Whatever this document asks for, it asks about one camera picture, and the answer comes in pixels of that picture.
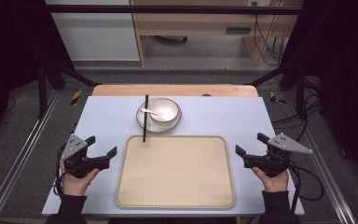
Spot black curtain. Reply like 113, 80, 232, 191
281, 0, 358, 190
0, 0, 76, 152

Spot aluminium rail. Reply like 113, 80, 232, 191
0, 89, 62, 224
282, 92, 358, 224

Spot person's left hand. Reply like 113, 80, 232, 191
59, 159, 101, 197

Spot white spoon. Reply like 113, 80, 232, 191
140, 107, 166, 121

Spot wooden tray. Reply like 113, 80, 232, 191
115, 134, 237, 210

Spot black floor cables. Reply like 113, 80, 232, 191
270, 76, 324, 143

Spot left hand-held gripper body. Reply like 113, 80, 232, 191
60, 133, 111, 179

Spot black metal stand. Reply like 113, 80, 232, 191
36, 58, 103, 119
247, 60, 310, 121

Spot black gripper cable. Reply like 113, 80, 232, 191
52, 148, 68, 197
288, 160, 325, 217

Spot person's right hand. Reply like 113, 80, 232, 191
251, 166, 290, 193

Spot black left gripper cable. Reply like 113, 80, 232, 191
52, 148, 68, 197

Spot black hanging cables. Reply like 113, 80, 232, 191
252, 1, 289, 67

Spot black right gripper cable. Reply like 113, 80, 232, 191
288, 160, 325, 217

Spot white cabinet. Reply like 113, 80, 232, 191
44, 0, 141, 63

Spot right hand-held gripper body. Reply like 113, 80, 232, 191
242, 132, 314, 178

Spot black horizontal frame bar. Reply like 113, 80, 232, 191
42, 4, 305, 16

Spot white bowl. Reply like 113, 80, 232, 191
147, 98, 181, 125

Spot grey desk drawer handle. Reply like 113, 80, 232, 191
225, 26, 253, 35

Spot black chopstick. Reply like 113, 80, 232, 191
142, 94, 150, 144

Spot white plate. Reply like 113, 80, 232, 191
135, 97, 183, 134

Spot yellow black floor tape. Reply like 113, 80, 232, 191
268, 91, 287, 106
70, 90, 84, 107

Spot wooden table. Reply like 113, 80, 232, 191
91, 84, 260, 98

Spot wooden desk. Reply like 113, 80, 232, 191
130, 0, 305, 67

